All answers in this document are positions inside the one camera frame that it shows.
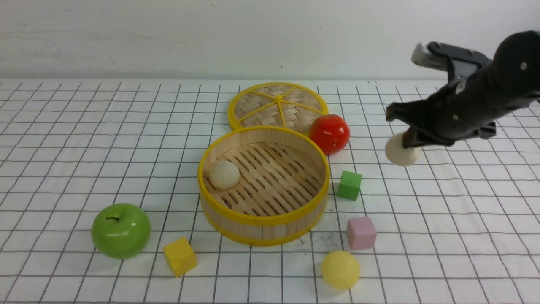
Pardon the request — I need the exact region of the green apple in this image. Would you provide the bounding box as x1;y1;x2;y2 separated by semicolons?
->
91;203;151;260

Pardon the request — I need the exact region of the yellow cube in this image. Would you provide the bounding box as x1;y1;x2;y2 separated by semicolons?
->
163;237;197;277

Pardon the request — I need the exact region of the woven bamboo steamer lid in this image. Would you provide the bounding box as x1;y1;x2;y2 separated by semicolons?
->
227;81;329;135

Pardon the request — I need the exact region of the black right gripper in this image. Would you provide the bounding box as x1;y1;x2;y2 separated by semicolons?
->
386;76;539;148

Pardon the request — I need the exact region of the white bun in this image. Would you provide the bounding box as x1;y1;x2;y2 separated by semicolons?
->
384;132;422;167
208;161;240;190

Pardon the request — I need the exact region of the green cube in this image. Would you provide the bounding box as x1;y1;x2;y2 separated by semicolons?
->
336;171;362;201

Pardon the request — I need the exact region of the red tomato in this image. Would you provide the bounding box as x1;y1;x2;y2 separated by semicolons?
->
308;114;351;155

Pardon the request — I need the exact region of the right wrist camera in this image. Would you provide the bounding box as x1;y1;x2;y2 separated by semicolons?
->
411;41;492;83

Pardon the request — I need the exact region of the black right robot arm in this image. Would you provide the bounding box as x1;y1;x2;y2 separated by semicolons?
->
386;30;540;148

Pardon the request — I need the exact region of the pink cube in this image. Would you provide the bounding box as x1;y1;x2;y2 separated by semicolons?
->
346;216;377;250

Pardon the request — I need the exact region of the bamboo steamer tray yellow rim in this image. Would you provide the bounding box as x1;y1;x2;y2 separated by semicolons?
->
197;126;331;246

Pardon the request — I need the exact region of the yellow bun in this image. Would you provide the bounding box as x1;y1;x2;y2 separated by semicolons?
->
321;250;360;290

